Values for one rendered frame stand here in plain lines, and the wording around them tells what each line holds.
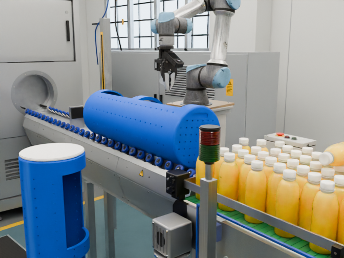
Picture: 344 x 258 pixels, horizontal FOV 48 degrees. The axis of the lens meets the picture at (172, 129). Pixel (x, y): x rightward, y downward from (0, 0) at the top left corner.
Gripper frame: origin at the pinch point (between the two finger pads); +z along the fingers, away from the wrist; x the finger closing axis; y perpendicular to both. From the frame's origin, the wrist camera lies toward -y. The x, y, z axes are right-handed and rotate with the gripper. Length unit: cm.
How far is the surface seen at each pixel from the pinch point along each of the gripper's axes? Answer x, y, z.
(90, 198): 8, 74, 78
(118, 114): 13.8, 24.9, 14.5
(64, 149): 48, 15, 25
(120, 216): -49, 136, 129
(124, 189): 11, 26, 56
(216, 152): 37, -70, 10
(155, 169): 12.0, -4.7, 36.6
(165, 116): 11.3, -12.0, 10.5
